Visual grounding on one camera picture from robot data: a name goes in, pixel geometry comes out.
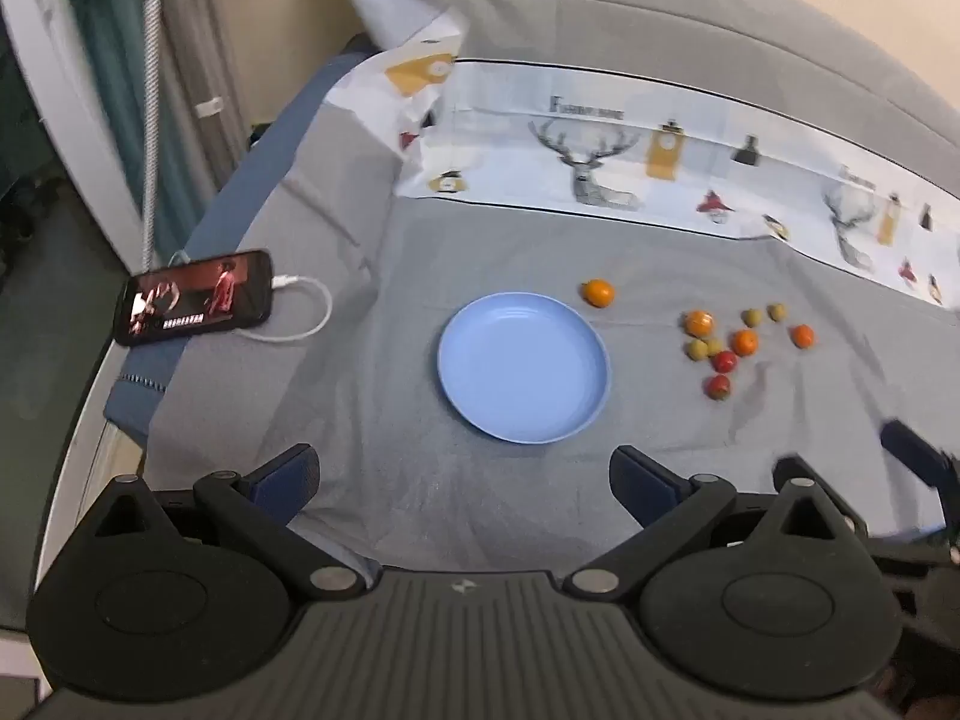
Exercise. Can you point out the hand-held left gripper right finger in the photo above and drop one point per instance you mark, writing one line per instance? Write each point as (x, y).
(643, 489)

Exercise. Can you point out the white deer print cloth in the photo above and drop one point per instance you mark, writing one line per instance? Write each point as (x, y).
(510, 157)

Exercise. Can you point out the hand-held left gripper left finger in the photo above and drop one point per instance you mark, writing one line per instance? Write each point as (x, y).
(289, 478)

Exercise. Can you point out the black smartphone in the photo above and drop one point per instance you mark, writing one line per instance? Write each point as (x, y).
(187, 300)

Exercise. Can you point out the white door frame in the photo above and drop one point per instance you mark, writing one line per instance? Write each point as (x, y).
(45, 37)

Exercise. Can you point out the small orange tangerine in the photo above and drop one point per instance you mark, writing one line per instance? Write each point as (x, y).
(745, 343)
(803, 335)
(699, 323)
(598, 292)

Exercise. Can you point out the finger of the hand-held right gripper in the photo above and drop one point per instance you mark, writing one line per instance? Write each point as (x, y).
(784, 467)
(919, 454)

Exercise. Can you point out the red tomato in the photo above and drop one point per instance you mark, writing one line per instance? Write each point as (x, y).
(724, 361)
(718, 387)

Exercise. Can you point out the white curtain tag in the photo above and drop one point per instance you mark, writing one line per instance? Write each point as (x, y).
(210, 106)

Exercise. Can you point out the teal curtain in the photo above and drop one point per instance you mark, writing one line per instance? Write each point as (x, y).
(112, 52)

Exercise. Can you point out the light blue plate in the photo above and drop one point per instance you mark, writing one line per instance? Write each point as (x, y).
(517, 367)

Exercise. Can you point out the grey quilt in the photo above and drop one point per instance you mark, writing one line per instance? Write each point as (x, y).
(712, 22)

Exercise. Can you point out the grey curtain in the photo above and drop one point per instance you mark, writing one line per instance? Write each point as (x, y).
(202, 15)

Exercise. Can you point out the blue bed sheet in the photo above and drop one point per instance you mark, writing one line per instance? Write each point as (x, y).
(247, 180)

